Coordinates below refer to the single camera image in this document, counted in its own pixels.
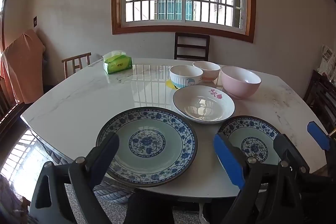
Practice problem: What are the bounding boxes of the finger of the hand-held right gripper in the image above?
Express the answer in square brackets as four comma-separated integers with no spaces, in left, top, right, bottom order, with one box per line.
[307,121,332,151]
[273,134,331,188]

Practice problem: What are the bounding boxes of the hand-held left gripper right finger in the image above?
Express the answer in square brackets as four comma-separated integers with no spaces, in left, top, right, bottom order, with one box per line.
[213,133,302,224]

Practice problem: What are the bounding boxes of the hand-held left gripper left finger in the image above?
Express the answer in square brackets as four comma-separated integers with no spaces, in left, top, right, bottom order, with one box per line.
[29,133,120,224]

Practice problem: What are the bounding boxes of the white ribbed cartoon bowl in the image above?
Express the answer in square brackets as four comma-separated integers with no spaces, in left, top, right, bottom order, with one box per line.
[169,65,204,89]

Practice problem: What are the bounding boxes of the small blue patterned plate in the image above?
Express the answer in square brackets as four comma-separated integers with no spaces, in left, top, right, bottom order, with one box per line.
[217,115,285,169]

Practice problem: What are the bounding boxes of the dark wooden cabinet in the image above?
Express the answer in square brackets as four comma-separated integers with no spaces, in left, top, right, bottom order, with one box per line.
[303,69,336,135]

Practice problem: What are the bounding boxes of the large blue patterned plate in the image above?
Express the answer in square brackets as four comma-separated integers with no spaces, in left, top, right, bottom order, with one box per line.
[96,107,198,187]

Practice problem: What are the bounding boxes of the white plate with pink flower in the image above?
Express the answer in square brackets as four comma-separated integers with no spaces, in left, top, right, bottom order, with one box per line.
[172,85,236,125]

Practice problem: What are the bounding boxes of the folded newspaper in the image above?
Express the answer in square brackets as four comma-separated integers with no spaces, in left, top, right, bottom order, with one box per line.
[317,44,336,77]

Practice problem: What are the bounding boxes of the pink bowl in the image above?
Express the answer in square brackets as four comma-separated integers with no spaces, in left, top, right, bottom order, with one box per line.
[220,66,262,100]

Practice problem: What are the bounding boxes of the green tissue pack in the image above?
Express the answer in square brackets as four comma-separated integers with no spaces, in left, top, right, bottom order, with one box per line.
[102,50,133,75]

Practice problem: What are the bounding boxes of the light wooden chair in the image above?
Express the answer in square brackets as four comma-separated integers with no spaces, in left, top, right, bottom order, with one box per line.
[62,52,92,80]

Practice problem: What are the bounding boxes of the white bowl with orange print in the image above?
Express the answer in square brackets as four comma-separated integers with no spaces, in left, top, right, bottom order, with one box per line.
[193,61,221,83]

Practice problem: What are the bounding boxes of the orange cloth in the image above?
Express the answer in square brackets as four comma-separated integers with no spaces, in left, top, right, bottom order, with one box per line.
[0,28,46,104]

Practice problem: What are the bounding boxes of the dark wooden chair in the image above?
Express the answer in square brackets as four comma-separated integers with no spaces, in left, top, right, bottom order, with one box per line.
[174,32,210,62]

